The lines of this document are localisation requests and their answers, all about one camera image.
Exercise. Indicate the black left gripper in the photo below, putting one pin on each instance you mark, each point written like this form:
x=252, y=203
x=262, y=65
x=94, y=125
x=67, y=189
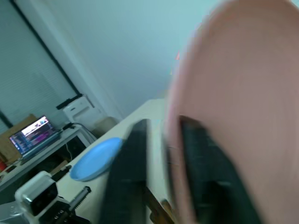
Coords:
x=63, y=214

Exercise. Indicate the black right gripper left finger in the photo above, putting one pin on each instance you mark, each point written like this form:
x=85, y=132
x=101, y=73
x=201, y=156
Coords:
x=127, y=177

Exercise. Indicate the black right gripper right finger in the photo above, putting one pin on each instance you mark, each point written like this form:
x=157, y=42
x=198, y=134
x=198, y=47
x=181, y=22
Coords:
x=210, y=177

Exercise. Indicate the pink plate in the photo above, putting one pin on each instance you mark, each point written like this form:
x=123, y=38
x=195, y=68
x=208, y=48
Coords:
x=245, y=81

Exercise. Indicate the blue plate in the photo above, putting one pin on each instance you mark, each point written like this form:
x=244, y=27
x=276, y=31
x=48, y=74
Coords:
x=95, y=161

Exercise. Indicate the white desk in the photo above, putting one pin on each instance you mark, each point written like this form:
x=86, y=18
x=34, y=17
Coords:
x=56, y=144

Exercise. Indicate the beige bin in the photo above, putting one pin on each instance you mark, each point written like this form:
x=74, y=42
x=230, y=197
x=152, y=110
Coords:
x=105, y=127

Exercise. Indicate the open laptop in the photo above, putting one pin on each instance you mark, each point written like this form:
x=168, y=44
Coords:
x=32, y=137

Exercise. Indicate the red object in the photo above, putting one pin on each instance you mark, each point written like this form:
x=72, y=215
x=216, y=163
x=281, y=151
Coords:
x=2, y=166

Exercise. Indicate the white printer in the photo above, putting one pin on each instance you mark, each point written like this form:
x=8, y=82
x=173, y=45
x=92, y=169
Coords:
x=80, y=109

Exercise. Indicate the brown cardboard box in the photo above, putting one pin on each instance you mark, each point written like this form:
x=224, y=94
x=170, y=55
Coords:
x=16, y=130

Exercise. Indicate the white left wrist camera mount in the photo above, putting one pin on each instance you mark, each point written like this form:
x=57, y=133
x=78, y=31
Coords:
x=35, y=186

